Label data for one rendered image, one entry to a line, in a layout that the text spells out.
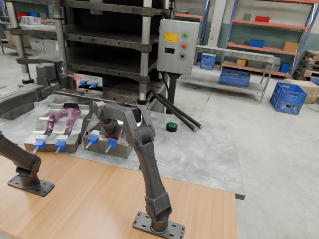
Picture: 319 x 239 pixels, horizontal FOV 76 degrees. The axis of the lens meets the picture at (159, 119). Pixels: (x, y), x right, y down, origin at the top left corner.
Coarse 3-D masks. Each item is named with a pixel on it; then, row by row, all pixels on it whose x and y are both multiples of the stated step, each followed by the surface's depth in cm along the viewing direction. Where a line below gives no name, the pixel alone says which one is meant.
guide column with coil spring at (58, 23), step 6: (54, 6) 159; (54, 12) 161; (60, 24) 166; (60, 30) 167; (60, 36) 169; (60, 42) 171; (60, 48) 174; (60, 54) 176; (66, 60) 181; (66, 66) 183; (66, 72) 184; (66, 90) 192
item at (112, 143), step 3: (108, 141) 107; (111, 141) 108; (114, 141) 108; (117, 141) 109; (108, 144) 106; (111, 144) 106; (114, 144) 106; (108, 147) 104; (111, 147) 107; (114, 147) 107; (108, 150) 103
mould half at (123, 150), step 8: (96, 128) 121; (88, 136) 112; (96, 144) 112; (104, 144) 111; (120, 144) 109; (128, 144) 109; (104, 152) 114; (112, 152) 112; (120, 152) 111; (128, 152) 112
